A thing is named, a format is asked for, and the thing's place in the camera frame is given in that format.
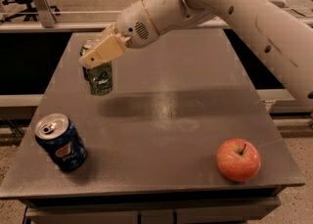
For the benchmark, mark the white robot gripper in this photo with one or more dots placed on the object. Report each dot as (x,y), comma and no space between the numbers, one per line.
(134,23)

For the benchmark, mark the green soda can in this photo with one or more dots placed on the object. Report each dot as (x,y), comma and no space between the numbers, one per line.
(99,78)

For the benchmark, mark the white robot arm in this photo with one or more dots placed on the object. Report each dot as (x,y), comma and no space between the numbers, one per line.
(280,41)

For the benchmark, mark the blue pepsi can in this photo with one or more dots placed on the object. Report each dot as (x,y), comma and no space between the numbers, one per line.
(57,135)

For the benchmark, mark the red apple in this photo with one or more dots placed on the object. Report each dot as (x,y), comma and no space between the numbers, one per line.
(238,159)

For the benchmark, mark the grey table drawer front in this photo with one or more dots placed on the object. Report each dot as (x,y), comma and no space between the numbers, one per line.
(224,211)

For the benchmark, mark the left metal rail bracket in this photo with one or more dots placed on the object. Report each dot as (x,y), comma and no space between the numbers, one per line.
(44,12)

